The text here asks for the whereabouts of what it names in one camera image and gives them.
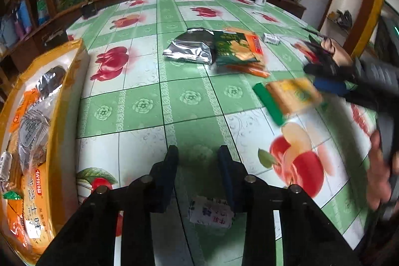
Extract small white paper label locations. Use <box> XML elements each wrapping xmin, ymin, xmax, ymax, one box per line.
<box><xmin>188</xmin><ymin>196</ymin><xmax>234</xmax><ymax>229</ymax></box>

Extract orange cracker packet in tray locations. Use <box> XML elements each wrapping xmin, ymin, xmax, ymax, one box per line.
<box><xmin>22</xmin><ymin>163</ymin><xmax>53</xmax><ymax>255</ymax></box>

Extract small white box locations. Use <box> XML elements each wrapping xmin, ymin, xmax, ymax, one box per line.
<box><xmin>262</xmin><ymin>32</ymin><xmax>281</xmax><ymax>45</ymax></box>

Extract yellow cardboard tray box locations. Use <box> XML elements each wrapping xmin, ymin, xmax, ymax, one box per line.
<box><xmin>1</xmin><ymin>39</ymin><xmax>90</xmax><ymax>265</ymax></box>

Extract black ink bottle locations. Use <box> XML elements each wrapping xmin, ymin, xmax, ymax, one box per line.
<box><xmin>81</xmin><ymin>0</ymin><xmax>98</xmax><ymax>19</ymax></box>

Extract green yellow biscuit packet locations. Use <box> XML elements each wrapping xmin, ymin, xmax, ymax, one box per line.
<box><xmin>252</xmin><ymin>77</ymin><xmax>323</xmax><ymax>126</ymax></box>

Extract green fruit pattern tablecloth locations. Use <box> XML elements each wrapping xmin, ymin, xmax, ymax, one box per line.
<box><xmin>68</xmin><ymin>0</ymin><xmax>375</xmax><ymax>265</ymax></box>

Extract silver foil snack bag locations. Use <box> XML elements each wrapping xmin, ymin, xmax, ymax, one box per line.
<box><xmin>162</xmin><ymin>28</ymin><xmax>216</xmax><ymax>66</ymax></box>

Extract black scissors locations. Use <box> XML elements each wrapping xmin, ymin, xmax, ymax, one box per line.
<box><xmin>301</xmin><ymin>27</ymin><xmax>328</xmax><ymax>38</ymax></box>

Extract clear wrapped pastry packet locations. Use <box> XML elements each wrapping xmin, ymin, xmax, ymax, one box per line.
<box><xmin>18</xmin><ymin>96</ymin><xmax>55</xmax><ymax>174</ymax></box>

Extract person's right hand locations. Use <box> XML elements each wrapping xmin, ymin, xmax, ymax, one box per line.
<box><xmin>367</xmin><ymin>130</ymin><xmax>398</xmax><ymax>211</ymax></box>

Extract green beef cracker packet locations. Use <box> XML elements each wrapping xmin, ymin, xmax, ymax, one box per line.
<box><xmin>213</xmin><ymin>30</ymin><xmax>264</xmax><ymax>66</ymax></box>

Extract orange cracker packet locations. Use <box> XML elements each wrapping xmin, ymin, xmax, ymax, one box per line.
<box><xmin>22</xmin><ymin>163</ymin><xmax>53</xmax><ymax>255</ymax></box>
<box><xmin>224</xmin><ymin>27</ymin><xmax>271</xmax><ymax>78</ymax></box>

